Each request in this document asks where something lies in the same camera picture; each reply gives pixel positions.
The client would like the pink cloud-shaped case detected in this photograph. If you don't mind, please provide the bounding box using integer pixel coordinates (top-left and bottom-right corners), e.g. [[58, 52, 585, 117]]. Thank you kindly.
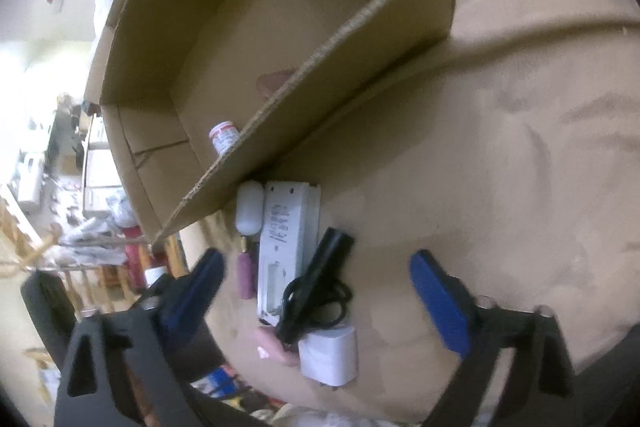
[[255, 326, 301, 367]]

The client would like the white charger plug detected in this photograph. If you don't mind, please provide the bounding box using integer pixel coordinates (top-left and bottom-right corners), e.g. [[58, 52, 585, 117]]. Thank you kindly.
[[298, 326, 359, 390]]

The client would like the white rectangular plastic device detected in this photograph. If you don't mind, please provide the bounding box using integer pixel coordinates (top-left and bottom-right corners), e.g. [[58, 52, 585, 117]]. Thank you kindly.
[[256, 181, 322, 327]]

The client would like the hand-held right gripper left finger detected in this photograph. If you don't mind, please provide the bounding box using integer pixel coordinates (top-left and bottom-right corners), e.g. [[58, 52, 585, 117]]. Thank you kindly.
[[54, 248, 227, 427]]

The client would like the black flashlight with cord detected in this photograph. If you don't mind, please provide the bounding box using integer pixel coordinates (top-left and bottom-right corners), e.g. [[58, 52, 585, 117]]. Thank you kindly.
[[274, 227, 356, 347]]

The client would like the white oval bottle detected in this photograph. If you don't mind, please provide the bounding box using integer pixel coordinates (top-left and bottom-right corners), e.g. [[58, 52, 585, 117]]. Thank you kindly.
[[235, 181, 265, 235]]

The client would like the white plastic bag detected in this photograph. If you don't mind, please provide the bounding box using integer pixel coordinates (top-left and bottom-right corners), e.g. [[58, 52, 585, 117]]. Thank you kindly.
[[92, 0, 122, 40]]

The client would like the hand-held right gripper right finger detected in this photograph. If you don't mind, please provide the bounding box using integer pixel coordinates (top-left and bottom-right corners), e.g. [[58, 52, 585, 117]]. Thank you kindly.
[[410, 249, 576, 427]]

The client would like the dark chair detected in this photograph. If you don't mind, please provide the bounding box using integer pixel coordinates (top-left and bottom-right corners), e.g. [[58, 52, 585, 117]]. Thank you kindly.
[[20, 271, 77, 358]]

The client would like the white pill bottle red label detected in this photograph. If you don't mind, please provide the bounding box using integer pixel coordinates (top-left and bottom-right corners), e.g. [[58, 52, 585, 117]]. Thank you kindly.
[[208, 121, 242, 154]]

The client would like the small pink bottle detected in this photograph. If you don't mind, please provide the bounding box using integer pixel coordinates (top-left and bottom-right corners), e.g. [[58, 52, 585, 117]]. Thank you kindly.
[[236, 234, 259, 300]]

